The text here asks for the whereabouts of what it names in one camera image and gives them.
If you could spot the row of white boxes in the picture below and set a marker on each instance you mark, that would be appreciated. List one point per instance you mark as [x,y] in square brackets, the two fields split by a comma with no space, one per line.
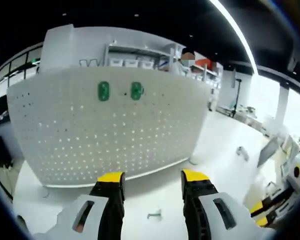
[140,50]

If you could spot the black kick scooter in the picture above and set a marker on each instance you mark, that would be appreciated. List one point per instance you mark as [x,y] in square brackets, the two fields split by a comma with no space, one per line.
[236,97]

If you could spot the ceiling light strip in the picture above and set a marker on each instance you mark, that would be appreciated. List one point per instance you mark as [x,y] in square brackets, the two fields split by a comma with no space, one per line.
[245,40]

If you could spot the white pillar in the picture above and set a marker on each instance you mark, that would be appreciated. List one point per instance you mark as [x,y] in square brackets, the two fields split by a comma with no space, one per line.
[60,45]

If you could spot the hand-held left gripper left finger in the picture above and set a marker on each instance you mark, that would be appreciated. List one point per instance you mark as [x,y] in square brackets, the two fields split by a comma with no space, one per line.
[110,215]

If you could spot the green hook assembly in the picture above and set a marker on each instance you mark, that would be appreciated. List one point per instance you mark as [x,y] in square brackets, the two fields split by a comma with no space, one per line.
[135,90]
[103,91]
[155,215]

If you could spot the white perforated mounting plate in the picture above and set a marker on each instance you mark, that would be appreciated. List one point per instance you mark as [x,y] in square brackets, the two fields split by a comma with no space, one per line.
[90,140]

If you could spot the row of white storage bins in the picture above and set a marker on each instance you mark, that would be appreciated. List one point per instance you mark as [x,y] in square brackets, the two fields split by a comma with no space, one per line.
[130,63]

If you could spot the grey chair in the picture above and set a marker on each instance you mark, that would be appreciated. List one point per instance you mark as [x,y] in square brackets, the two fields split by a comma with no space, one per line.
[267,152]

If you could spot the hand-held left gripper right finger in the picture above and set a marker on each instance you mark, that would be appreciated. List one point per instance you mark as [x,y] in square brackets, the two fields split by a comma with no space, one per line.
[197,212]

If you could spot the shelf rack with white boxes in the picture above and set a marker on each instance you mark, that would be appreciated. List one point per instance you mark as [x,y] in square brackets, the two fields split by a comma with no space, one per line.
[210,75]

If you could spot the white curved device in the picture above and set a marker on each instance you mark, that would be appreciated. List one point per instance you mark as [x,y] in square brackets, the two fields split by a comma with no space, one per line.
[242,151]

